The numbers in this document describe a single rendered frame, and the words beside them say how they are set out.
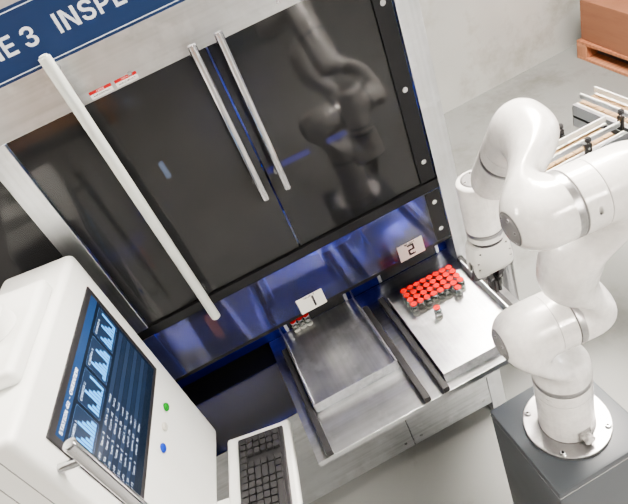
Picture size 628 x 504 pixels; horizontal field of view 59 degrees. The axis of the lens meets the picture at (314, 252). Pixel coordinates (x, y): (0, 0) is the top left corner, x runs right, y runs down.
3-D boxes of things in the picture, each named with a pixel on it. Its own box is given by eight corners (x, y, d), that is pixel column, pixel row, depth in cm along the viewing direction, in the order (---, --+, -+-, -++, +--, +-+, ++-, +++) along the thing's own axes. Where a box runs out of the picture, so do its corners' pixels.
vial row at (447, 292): (412, 313, 167) (408, 303, 165) (463, 285, 169) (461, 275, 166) (415, 317, 166) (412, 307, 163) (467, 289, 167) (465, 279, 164)
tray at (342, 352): (282, 335, 180) (278, 328, 177) (353, 297, 181) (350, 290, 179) (317, 412, 152) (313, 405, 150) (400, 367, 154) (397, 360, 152)
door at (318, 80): (300, 245, 156) (206, 45, 121) (434, 175, 159) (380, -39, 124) (300, 246, 155) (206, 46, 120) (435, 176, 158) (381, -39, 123)
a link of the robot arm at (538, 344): (606, 384, 113) (604, 305, 99) (523, 421, 113) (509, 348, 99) (569, 343, 123) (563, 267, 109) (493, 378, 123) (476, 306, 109)
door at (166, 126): (148, 323, 152) (5, 142, 117) (298, 245, 156) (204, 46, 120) (148, 325, 152) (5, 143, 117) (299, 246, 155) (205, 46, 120)
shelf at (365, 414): (270, 346, 180) (268, 342, 179) (457, 247, 185) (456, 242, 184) (320, 467, 142) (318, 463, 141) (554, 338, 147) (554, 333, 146)
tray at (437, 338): (390, 306, 173) (387, 298, 171) (462, 267, 175) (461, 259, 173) (446, 382, 146) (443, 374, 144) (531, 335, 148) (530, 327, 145)
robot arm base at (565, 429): (633, 432, 123) (634, 383, 112) (561, 476, 121) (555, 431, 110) (571, 374, 138) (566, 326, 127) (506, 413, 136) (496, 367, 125)
